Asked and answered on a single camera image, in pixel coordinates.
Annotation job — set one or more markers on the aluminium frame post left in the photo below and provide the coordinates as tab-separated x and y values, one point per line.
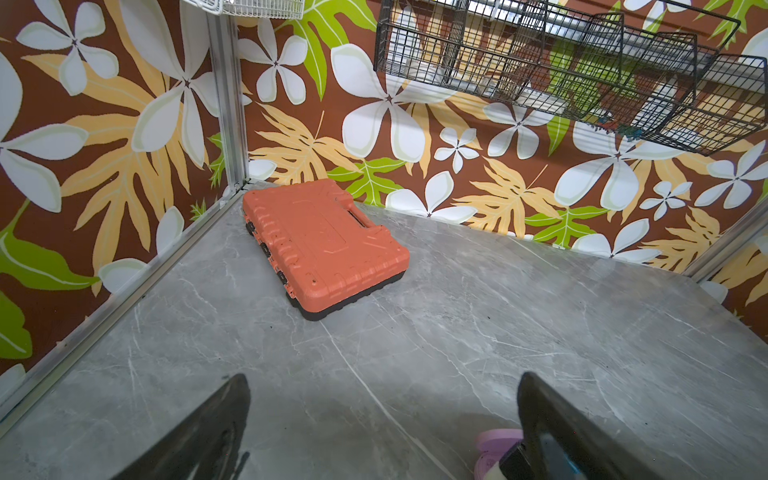
228	77

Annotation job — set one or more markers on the aluminium frame post right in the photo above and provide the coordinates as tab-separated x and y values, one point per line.
746	229

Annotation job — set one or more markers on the black wire basket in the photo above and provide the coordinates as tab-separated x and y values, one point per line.
659	71

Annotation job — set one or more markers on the purple earbud charging case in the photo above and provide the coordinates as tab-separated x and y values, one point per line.
493	445

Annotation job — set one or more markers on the white wire basket left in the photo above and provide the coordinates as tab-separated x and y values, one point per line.
271	9

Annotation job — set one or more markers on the aluminium frame post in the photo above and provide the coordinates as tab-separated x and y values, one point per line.
228	77
746	229

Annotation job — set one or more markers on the red plastic tool case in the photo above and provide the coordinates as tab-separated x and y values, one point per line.
326	252

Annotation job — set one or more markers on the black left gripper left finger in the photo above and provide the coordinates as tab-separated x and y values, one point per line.
206	444

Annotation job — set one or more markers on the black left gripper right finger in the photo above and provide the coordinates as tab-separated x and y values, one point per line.
562	443

